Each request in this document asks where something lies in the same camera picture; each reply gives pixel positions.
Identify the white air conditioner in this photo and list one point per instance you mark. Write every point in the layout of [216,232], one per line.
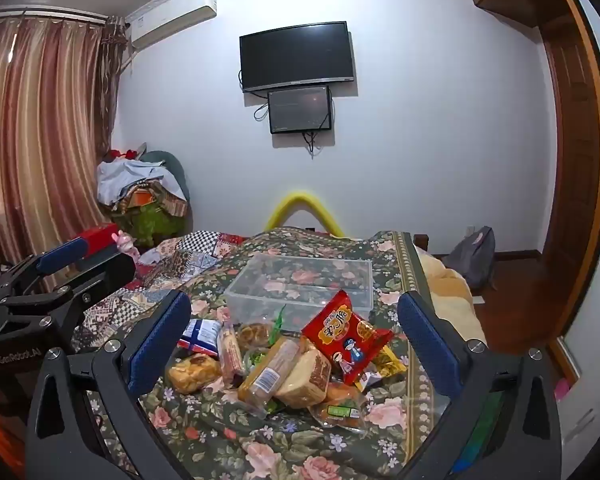
[175,15]

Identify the striped pink curtain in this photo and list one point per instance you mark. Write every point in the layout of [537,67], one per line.
[35,130]

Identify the patchwork quilt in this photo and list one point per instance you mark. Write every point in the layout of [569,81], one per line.
[190,260]

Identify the wooden door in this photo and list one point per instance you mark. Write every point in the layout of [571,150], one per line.
[575,170]

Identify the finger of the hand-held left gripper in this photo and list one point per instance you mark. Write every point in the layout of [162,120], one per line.
[105,277]
[62,255]

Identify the green label bread packet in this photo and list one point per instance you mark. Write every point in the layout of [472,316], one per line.
[337,410]

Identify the green chair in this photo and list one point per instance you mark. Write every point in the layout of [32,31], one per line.
[170,162]

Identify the pink toy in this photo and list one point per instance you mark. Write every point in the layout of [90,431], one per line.
[125,242]

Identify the yellow foam tube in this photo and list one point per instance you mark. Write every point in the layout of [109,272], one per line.
[302,200]

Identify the green fuzzy cloth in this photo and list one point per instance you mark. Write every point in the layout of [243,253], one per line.
[150,220]

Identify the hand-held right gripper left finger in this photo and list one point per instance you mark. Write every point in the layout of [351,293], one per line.
[160,340]

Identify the yellow blanket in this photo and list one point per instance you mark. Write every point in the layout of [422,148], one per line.
[455,290]

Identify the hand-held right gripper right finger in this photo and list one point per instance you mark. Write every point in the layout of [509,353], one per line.
[427,340]

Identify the grey backpack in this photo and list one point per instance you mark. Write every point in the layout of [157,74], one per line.
[472,255]

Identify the clear plastic container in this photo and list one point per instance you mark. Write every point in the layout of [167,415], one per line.
[300,285]

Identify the long bread packet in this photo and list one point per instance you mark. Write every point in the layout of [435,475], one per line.
[270,372]

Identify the green edged bun packet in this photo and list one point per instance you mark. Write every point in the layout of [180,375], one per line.
[255,332]

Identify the small black wall monitor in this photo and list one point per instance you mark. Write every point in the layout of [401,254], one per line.
[299,109]

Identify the red snack bag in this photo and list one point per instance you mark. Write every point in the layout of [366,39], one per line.
[345,340]

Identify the yellow snack packet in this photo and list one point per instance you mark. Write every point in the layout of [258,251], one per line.
[387,366]

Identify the green snack packet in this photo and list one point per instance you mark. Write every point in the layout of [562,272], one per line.
[254,359]

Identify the black wall television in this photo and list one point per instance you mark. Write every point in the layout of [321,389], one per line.
[296,55]

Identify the patterned cloth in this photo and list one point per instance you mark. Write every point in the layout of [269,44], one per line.
[145,199]

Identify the red box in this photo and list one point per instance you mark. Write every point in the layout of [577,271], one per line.
[97,236]

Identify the almond bread packet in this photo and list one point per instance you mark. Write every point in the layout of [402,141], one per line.
[195,372]

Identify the blue white snack bag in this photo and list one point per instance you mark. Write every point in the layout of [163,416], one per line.
[200,335]

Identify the sliced cake packet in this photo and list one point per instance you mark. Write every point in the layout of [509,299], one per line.
[305,380]

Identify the rice cracker packet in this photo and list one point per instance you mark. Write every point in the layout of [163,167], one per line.
[228,355]

